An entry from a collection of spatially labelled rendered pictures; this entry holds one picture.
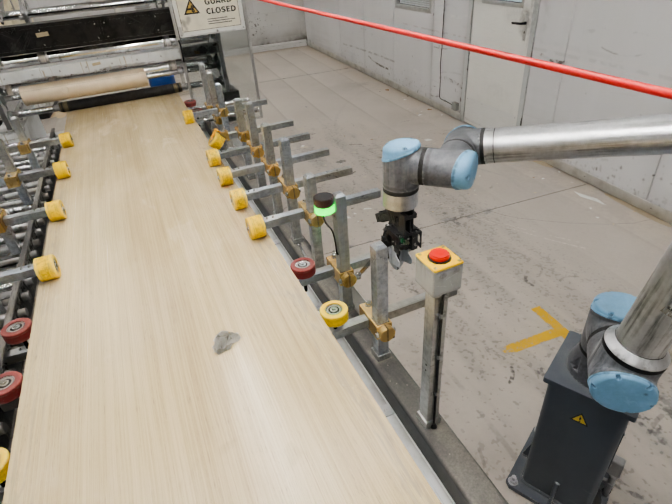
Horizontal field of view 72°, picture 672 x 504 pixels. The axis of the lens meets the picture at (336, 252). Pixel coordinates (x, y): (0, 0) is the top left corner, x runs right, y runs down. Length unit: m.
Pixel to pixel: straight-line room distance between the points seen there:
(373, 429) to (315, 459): 0.14
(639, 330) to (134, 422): 1.17
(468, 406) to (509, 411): 0.17
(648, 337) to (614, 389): 0.16
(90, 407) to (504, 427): 1.61
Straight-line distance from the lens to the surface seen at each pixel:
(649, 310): 1.27
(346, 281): 1.50
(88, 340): 1.46
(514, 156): 1.21
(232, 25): 3.77
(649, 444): 2.38
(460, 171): 1.09
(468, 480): 1.24
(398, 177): 1.13
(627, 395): 1.39
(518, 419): 2.27
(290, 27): 10.43
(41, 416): 1.32
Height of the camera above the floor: 1.76
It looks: 34 degrees down
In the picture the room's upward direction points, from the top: 5 degrees counter-clockwise
